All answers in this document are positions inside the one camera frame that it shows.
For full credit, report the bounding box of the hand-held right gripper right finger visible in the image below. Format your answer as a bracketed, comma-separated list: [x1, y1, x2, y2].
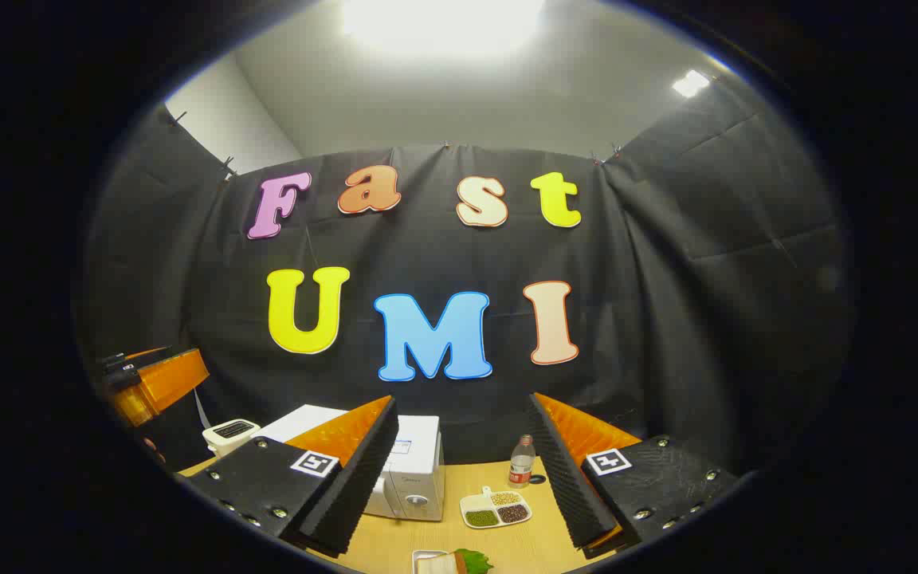
[527, 392, 739, 559]

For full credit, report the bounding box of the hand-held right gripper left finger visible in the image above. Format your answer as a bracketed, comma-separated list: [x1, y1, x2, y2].
[180, 395, 400, 559]

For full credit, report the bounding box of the white microwave oven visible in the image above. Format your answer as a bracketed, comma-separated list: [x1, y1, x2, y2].
[256, 404, 445, 523]

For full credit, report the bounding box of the sandwich with lettuce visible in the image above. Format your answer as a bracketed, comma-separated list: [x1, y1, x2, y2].
[415, 548, 496, 574]

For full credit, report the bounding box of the clear bottle with red label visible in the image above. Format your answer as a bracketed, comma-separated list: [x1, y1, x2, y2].
[508, 434, 537, 489]

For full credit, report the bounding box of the white divided plate of beans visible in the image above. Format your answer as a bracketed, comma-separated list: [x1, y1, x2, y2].
[459, 486, 533, 529]

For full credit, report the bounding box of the white toaster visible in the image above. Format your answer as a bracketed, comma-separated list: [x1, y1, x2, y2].
[202, 419, 262, 459]

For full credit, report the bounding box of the black backdrop cloth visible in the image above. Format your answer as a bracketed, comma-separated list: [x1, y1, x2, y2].
[76, 76, 854, 479]

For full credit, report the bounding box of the small ceiling light panel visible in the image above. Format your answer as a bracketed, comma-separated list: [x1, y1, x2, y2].
[672, 69, 711, 99]

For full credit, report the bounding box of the large ceiling light panel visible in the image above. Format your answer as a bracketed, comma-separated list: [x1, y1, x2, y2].
[339, 0, 547, 53]

